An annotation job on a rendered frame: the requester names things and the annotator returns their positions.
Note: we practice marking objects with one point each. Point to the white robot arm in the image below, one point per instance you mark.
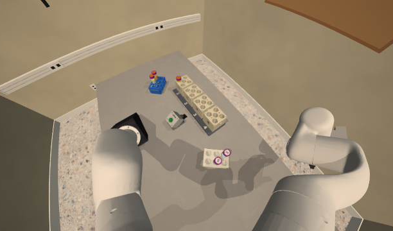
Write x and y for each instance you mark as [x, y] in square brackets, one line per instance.
[298, 202]

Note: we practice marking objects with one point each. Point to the beige tube rack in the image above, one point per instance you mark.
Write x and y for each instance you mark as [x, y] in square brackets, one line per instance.
[214, 154]

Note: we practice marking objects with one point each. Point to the beige bucket adapter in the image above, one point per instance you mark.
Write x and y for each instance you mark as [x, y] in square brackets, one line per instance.
[189, 96]
[185, 82]
[214, 118]
[202, 104]

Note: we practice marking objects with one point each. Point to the blue tube rack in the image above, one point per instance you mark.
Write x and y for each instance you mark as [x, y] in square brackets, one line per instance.
[158, 87]

